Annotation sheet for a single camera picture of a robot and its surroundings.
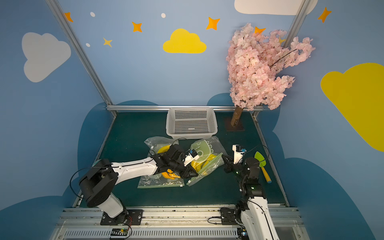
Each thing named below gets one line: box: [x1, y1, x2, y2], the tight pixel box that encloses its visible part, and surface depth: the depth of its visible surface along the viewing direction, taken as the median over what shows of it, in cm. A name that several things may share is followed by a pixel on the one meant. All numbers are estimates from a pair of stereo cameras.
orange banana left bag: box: [161, 169, 181, 180], surface depth 88 cm
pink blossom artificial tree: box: [226, 23, 315, 128], surface depth 72 cm
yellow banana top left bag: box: [157, 145, 171, 154], surface depth 95 cm
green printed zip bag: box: [186, 136, 228, 187], surface depth 92 cm
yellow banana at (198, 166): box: [191, 154, 217, 176], surface depth 92 cm
